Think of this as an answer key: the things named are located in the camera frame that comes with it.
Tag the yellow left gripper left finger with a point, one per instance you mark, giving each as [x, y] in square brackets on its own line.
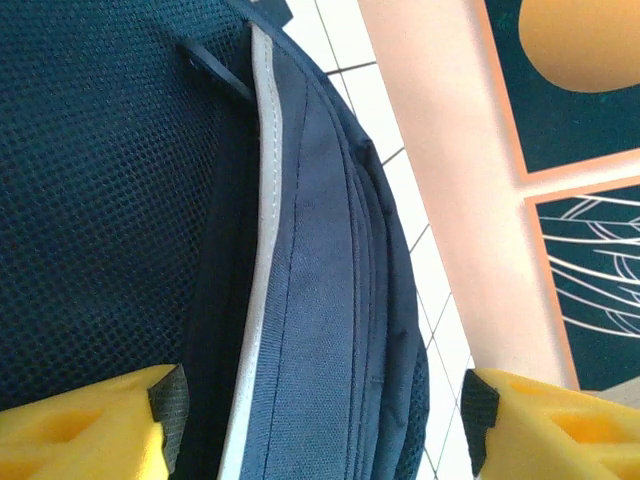
[75, 440]

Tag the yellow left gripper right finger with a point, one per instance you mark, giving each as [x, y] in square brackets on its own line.
[560, 435]

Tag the navy blue backpack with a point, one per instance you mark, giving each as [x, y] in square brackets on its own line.
[150, 225]

